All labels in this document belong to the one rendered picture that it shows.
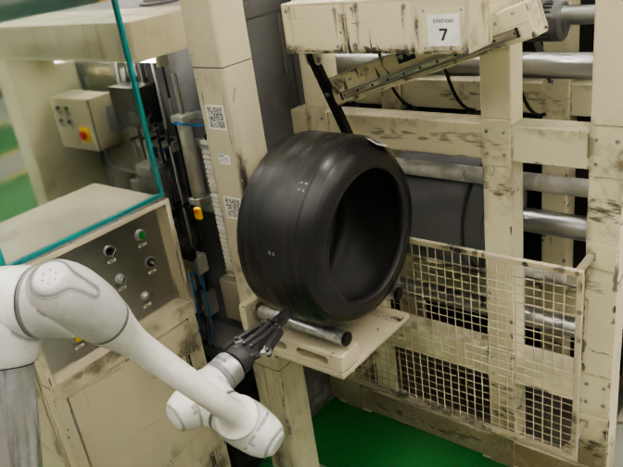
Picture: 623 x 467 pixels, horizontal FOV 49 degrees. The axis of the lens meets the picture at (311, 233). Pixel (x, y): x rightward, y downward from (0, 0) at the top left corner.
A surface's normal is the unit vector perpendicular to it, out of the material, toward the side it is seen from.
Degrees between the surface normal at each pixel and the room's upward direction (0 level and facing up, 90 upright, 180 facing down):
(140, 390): 90
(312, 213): 64
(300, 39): 90
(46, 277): 35
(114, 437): 90
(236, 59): 90
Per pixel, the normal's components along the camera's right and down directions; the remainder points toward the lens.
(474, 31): 0.78, 0.16
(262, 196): -0.55, -0.28
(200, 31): -0.61, 0.40
